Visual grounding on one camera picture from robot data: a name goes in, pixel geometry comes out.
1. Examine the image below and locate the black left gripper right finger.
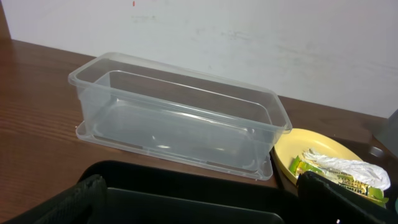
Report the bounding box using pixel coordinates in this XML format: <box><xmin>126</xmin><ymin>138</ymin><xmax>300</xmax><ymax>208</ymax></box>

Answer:
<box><xmin>297</xmin><ymin>171</ymin><xmax>397</xmax><ymax>224</ymax></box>

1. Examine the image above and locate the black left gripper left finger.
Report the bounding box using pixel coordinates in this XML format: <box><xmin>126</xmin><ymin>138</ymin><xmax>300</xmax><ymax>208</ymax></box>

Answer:
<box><xmin>5</xmin><ymin>174</ymin><xmax>107</xmax><ymax>224</ymax></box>

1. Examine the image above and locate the green yellow snack wrapper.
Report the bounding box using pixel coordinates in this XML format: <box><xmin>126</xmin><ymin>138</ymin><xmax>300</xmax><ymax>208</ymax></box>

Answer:
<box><xmin>289</xmin><ymin>156</ymin><xmax>389</xmax><ymax>207</ymax></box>

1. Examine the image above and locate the white tissue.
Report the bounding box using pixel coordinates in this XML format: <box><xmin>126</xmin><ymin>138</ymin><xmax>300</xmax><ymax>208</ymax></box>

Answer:
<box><xmin>303</xmin><ymin>148</ymin><xmax>391</xmax><ymax>190</ymax></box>

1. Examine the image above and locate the yellow plate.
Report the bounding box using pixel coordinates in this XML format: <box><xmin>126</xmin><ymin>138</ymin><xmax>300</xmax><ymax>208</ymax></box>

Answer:
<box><xmin>274</xmin><ymin>128</ymin><xmax>362</xmax><ymax>183</ymax></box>

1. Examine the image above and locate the black waste tray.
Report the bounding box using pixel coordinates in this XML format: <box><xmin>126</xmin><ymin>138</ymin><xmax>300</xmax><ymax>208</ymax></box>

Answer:
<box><xmin>80</xmin><ymin>161</ymin><xmax>301</xmax><ymax>223</ymax></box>

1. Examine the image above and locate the grey dishwasher rack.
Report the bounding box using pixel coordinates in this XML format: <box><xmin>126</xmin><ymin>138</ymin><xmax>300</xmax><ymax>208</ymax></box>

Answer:
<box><xmin>373</xmin><ymin>111</ymin><xmax>398</xmax><ymax>156</ymax></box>

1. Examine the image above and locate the clear plastic waste bin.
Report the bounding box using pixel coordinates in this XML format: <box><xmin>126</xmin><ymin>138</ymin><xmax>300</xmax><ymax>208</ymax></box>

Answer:
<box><xmin>68</xmin><ymin>52</ymin><xmax>292</xmax><ymax>180</ymax></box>

